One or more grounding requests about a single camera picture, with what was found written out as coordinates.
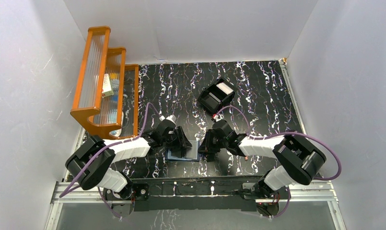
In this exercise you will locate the blue leather card holder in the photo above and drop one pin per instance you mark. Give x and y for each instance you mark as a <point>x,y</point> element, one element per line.
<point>188,154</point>

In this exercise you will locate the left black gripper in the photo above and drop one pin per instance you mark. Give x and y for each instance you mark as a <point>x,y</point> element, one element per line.
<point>181,141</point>

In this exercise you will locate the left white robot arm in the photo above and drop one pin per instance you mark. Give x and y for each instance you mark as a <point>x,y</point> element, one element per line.
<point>91,163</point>

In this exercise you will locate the black card box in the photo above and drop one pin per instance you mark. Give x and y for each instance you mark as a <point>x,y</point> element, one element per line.
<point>212,99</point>

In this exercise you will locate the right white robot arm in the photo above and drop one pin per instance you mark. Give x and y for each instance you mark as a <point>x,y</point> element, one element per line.
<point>300,160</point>

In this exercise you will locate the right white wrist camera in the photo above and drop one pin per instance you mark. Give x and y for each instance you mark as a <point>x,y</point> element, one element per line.
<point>215,118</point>

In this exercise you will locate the white card stack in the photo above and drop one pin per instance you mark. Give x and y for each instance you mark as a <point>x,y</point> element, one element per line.
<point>224,88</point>

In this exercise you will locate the white red small box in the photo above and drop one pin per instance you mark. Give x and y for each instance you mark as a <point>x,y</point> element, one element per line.
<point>107,87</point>

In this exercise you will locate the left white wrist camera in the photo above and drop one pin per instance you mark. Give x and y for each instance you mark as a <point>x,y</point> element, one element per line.
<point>170,118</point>

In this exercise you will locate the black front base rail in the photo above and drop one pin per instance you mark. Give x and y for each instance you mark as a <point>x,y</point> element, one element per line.
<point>201,193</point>

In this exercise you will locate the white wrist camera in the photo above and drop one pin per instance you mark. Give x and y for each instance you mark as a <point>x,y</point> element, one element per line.
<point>170,118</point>
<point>215,118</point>

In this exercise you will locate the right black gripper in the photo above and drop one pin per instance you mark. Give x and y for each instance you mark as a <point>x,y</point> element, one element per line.
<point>206,146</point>

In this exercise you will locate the orange wooden rack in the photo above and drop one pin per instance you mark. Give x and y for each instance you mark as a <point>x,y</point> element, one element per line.
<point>112,117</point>

